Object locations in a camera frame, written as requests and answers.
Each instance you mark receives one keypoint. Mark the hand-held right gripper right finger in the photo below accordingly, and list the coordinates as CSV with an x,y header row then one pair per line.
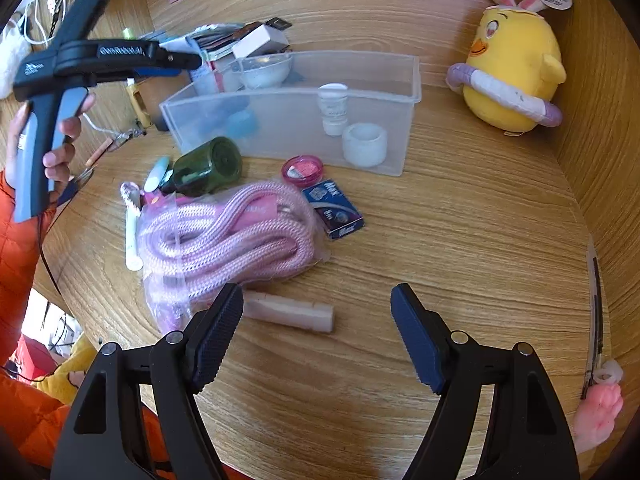
x,y
415,340

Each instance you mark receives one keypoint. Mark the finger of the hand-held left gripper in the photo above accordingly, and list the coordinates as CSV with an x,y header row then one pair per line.
x,y
180,60
147,71

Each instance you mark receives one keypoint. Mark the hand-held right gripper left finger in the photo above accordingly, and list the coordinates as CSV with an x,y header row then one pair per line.
x,y
215,340

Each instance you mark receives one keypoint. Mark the beige rectangular block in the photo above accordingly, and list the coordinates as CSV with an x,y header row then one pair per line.
x,y
290,312

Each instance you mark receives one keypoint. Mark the green glass bottle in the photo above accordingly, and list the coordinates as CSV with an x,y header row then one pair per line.
x,y
207,165

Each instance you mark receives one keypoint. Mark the clear plastic storage box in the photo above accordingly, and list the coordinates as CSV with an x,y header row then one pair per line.
x,y
290,110

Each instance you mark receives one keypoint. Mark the white toothbrush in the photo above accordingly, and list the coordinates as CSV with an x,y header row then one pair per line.
x,y
131,230

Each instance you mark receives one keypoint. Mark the blue printed card box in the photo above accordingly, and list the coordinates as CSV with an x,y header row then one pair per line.
x,y
335,210

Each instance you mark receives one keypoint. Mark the pink round container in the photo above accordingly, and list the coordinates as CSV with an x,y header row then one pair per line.
x,y
301,171

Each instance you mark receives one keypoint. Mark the person's left forearm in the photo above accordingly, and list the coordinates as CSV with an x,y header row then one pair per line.
x,y
20,260

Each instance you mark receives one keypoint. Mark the person's left hand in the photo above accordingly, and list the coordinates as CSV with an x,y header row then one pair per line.
x,y
60,160

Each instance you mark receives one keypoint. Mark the brown lidded mug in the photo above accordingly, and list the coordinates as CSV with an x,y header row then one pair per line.
x,y
136,110

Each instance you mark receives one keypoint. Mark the white cloth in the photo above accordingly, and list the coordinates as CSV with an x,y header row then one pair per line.
x,y
10,60

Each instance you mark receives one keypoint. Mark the small dark metal tool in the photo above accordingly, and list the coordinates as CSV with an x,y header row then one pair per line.
x,y
125,137

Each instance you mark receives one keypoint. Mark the white card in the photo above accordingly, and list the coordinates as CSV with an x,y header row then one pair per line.
x,y
260,40

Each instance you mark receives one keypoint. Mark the glass bowl of beads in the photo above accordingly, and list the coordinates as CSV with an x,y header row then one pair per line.
x,y
265,71

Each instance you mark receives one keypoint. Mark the blue round container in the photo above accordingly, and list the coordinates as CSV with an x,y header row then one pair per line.
x,y
240,122

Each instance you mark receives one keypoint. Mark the small yellow plush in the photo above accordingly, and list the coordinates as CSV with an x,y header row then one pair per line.
x,y
65,375

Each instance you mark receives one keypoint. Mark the small white bottle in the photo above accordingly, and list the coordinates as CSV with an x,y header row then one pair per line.
x,y
334,110

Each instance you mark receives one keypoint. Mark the red bag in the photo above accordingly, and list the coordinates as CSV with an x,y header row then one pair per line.
x,y
27,355

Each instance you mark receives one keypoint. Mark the orange jacket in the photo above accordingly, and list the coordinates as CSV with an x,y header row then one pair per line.
x,y
35,420

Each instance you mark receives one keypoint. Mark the pink cat paw toy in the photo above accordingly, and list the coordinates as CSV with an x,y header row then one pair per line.
x,y
597,420

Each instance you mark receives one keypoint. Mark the white round jar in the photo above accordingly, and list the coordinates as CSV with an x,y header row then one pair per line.
x,y
364,146

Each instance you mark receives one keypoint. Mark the yellow chick plush toy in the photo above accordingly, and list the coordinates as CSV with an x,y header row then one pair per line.
x,y
510,65

